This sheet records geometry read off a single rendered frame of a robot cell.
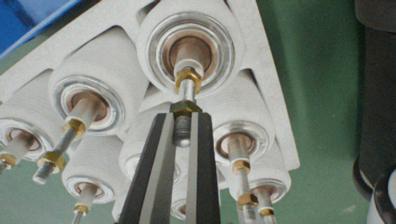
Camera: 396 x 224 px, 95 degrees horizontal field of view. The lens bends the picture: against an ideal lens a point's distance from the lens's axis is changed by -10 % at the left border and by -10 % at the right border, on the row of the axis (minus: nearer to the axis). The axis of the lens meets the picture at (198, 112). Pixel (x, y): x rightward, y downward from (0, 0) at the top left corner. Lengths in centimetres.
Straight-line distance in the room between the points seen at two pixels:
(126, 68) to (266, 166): 22
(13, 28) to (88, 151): 30
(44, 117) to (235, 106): 22
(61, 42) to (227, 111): 22
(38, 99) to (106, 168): 13
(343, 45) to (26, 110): 57
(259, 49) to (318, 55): 27
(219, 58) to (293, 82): 36
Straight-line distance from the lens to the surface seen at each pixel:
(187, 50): 16
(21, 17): 55
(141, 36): 18
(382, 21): 39
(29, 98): 31
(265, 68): 27
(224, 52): 17
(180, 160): 27
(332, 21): 50
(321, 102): 60
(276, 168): 31
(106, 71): 21
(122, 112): 22
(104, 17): 26
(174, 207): 36
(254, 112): 22
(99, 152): 34
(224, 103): 23
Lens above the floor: 41
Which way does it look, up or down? 53 degrees down
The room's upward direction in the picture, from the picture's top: 180 degrees counter-clockwise
